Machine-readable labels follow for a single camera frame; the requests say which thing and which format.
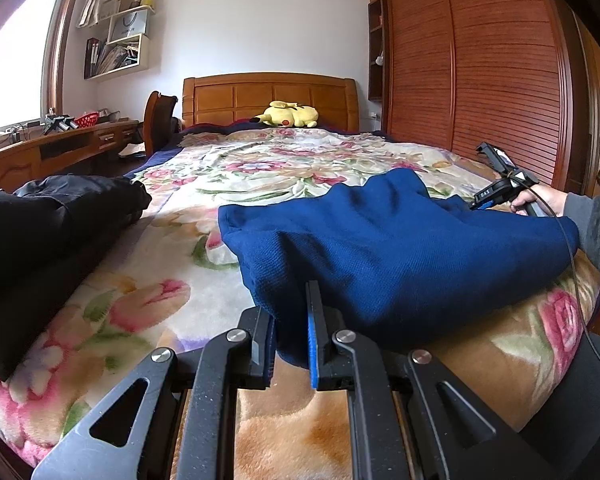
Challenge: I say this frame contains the navy blue suit jacket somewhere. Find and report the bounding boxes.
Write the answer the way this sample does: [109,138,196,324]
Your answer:
[218,169,579,366]

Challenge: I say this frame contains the grey sleeved right forearm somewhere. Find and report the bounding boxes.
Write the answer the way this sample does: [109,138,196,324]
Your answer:
[564,193,600,271]

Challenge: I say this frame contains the person's right hand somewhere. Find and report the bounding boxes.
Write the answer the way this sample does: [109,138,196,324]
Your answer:
[510,184,568,217]

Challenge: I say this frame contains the floral bed blanket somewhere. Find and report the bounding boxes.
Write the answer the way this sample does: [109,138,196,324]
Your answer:
[0,128,600,478]

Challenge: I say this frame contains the wooden louvered wardrobe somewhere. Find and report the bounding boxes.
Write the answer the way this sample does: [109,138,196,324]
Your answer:
[368,0,590,192]

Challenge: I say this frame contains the black folded garment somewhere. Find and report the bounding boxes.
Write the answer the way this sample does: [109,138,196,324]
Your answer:
[0,174,151,380]

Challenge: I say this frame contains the yellow plush toy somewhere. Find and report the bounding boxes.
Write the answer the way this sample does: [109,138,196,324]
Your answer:
[250,101,320,128]

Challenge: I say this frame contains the wooden desk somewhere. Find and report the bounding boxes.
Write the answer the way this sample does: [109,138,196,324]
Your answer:
[0,120,140,192]

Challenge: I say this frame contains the wooden chair with black cloth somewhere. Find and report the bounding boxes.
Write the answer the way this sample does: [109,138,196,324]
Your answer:
[142,91,181,158]

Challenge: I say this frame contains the wooden headboard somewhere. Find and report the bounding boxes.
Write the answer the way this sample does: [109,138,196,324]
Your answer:
[182,72,360,132]

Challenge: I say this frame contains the red basket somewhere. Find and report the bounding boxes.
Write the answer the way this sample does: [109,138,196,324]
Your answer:
[73,112,99,128]

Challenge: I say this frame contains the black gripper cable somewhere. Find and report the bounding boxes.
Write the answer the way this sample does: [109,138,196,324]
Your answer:
[521,186,600,384]

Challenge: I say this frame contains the white wall shelf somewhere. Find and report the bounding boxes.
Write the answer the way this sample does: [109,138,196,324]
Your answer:
[83,0,156,80]

